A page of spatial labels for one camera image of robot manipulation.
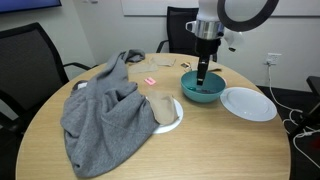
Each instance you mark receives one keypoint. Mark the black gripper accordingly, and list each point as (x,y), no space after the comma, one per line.
(206,50)

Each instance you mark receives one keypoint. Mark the grey marker with green cap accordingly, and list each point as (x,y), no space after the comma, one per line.
(200,90)

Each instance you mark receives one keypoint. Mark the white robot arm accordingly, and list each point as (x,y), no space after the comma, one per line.
(209,30)

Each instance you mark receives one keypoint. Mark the teal bowl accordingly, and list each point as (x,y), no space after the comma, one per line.
(211,82)

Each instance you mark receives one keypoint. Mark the black orange sauce packet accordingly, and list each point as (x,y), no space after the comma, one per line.
(186,65)

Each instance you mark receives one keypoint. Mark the black office chair back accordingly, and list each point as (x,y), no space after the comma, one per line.
(179,40)

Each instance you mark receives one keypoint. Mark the black office chair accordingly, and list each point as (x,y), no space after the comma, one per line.
(31,71)
(179,40)

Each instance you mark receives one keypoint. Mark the brown napkin upper right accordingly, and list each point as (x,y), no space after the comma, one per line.
(160,61)

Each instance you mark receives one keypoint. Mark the brown napkin on small plate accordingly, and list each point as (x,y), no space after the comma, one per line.
(161,104)

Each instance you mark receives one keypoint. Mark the small pink packet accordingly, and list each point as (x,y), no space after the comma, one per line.
(150,81)

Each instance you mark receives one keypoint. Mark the large white plate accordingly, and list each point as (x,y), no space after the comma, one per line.
(248,104)

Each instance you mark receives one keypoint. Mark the small white plate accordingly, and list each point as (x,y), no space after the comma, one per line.
(174,121)

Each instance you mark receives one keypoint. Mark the grey sweatshirt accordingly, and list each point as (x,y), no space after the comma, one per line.
(105,119)

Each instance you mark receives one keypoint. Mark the black office chair right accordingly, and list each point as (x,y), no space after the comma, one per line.
(31,71)

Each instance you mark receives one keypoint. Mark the black ring light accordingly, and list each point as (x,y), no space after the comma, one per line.
(245,15)

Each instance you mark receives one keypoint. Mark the white wall outlet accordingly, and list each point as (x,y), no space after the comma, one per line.
(272,58)

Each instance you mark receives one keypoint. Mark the wall monitor screen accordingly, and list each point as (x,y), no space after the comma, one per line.
(7,6)

